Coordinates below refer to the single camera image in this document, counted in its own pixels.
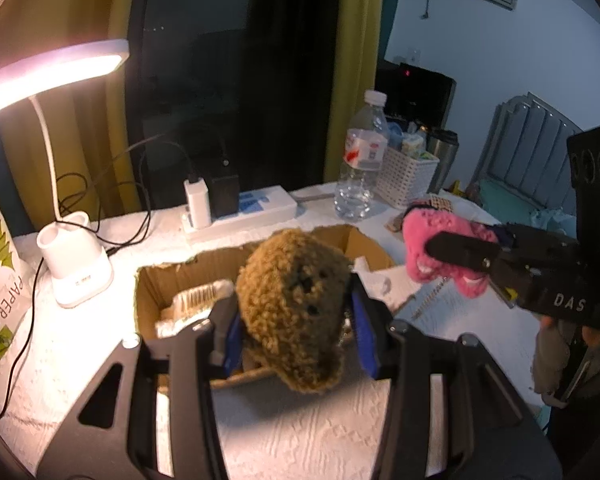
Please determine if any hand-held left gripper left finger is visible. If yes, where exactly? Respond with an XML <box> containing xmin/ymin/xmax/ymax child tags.
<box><xmin>37</xmin><ymin>295</ymin><xmax>246</xmax><ymax>480</ymax></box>

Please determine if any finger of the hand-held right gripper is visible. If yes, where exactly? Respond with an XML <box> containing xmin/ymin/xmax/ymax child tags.
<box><xmin>492</xmin><ymin>224</ymin><xmax>536</xmax><ymax>251</ymax></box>
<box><xmin>424</xmin><ymin>231</ymin><xmax>511</xmax><ymax>281</ymax></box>

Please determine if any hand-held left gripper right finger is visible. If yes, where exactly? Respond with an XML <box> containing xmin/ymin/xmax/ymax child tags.
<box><xmin>349</xmin><ymin>272</ymin><xmax>561</xmax><ymax>480</ymax></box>

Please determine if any pink plush toy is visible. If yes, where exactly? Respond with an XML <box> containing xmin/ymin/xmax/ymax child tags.
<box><xmin>402</xmin><ymin>200</ymin><xmax>501</xmax><ymax>300</ymax></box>

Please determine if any clear plastic packet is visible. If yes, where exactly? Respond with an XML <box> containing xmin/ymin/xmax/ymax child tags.
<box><xmin>155</xmin><ymin>280</ymin><xmax>236</xmax><ymax>341</ymax></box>

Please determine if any brown curly plush toy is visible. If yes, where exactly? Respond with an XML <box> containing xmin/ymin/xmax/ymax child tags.
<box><xmin>235</xmin><ymin>229</ymin><xmax>353</xmax><ymax>393</ymax></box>

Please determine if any cardboard box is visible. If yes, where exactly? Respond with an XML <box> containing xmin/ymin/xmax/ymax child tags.
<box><xmin>134</xmin><ymin>224</ymin><xmax>398</xmax><ymax>396</ymax></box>

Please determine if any person's right hand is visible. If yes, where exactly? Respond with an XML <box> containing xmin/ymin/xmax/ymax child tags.
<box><xmin>532</xmin><ymin>315</ymin><xmax>600</xmax><ymax>407</ymax></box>

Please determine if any teal bed sheet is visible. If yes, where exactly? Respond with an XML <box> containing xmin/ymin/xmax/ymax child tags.
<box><xmin>480</xmin><ymin>180</ymin><xmax>578</xmax><ymax>233</ymax></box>

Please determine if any white crumpled paper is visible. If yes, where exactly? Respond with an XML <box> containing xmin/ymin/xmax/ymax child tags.
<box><xmin>351</xmin><ymin>257</ymin><xmax>421</xmax><ymax>312</ymax></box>

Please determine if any spiral notebook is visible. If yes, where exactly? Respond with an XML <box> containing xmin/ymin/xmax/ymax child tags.
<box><xmin>390</xmin><ymin>265</ymin><xmax>456</xmax><ymax>321</ymax></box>

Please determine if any grey padded headboard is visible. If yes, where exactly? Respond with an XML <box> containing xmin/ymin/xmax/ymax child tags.
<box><xmin>467</xmin><ymin>92</ymin><xmax>588</xmax><ymax>211</ymax></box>

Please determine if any white woven basket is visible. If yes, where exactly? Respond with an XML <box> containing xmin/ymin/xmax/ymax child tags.
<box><xmin>375</xmin><ymin>145</ymin><xmax>440</xmax><ymax>209</ymax></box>

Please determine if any steel tumbler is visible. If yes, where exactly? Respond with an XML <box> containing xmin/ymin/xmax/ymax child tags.
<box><xmin>422</xmin><ymin>129</ymin><xmax>460</xmax><ymax>193</ymax></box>

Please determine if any pale small packet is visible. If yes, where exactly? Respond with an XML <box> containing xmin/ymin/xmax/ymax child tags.
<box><xmin>401</xmin><ymin>132</ymin><xmax>427</xmax><ymax>159</ymax></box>

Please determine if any white embossed table cover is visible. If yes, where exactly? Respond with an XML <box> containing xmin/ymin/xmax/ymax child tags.
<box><xmin>0</xmin><ymin>182</ymin><xmax>546</xmax><ymax>480</ymax></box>

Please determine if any blue plastic bottle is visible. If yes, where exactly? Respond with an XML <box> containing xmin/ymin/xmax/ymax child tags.
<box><xmin>386</xmin><ymin>121</ymin><xmax>406</xmax><ymax>150</ymax></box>

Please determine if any white power strip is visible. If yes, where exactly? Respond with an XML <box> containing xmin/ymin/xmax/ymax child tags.
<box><xmin>181</xmin><ymin>185</ymin><xmax>299</xmax><ymax>242</ymax></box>

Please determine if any clear water bottle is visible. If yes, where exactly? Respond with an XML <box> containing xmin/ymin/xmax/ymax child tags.
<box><xmin>334</xmin><ymin>90</ymin><xmax>390</xmax><ymax>221</ymax></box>

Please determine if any black power adapter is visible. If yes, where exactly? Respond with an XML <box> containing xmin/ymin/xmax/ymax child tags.
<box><xmin>207</xmin><ymin>150</ymin><xmax>241</xmax><ymax>218</ymax></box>

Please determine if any black appliance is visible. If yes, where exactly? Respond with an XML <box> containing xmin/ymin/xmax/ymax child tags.
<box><xmin>375</xmin><ymin>61</ymin><xmax>456</xmax><ymax>131</ymax></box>

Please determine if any white desk lamp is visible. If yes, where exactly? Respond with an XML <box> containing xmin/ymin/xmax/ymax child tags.
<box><xmin>0</xmin><ymin>39</ymin><xmax>131</xmax><ymax>309</ymax></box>

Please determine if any yellow curtain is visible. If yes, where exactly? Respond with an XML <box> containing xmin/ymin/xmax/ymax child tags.
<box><xmin>325</xmin><ymin>0</ymin><xmax>386</xmax><ymax>186</ymax></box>
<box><xmin>0</xmin><ymin>0</ymin><xmax>146</xmax><ymax>236</ymax></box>

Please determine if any paper cup package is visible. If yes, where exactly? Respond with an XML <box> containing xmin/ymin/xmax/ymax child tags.
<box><xmin>0</xmin><ymin>150</ymin><xmax>33</xmax><ymax>366</ymax></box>

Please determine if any dark glass window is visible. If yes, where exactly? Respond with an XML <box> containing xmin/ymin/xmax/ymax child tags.
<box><xmin>125</xmin><ymin>0</ymin><xmax>342</xmax><ymax>211</ymax></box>

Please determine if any black lamp cable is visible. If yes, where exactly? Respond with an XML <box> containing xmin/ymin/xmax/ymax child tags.
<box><xmin>0</xmin><ymin>255</ymin><xmax>46</xmax><ymax>418</ymax></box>

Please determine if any black charger cable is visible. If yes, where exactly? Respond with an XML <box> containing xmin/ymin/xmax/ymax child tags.
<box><xmin>55</xmin><ymin>132</ymin><xmax>198</xmax><ymax>258</ymax></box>

